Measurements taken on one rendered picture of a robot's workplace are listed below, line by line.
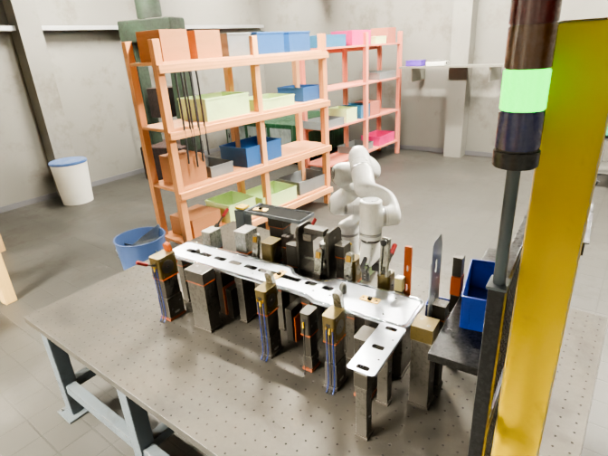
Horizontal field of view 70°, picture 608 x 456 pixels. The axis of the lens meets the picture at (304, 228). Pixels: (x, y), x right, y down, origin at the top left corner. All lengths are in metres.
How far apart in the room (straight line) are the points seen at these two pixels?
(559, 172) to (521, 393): 0.52
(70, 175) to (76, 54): 1.99
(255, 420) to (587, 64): 1.50
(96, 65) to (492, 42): 6.38
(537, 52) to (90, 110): 7.65
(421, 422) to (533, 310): 0.86
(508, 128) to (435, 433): 1.23
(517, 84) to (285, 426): 1.39
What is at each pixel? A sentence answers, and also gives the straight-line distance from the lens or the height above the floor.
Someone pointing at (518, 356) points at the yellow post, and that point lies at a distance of 1.11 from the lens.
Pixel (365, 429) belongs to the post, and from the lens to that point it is 1.68.
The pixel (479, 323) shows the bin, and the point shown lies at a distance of 1.67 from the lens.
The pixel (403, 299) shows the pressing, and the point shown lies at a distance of 1.86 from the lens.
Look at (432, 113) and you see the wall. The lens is 8.62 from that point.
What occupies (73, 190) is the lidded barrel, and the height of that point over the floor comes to 0.23.
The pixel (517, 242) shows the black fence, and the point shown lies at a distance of 1.10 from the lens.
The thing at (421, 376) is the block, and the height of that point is 0.85.
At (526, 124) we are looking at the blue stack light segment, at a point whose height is 1.85.
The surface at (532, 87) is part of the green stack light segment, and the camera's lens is 0.77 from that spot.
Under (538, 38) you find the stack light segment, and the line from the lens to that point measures 0.76.
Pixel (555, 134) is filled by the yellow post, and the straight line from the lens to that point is 0.91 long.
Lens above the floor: 1.99
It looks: 23 degrees down
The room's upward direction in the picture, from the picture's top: 3 degrees counter-clockwise
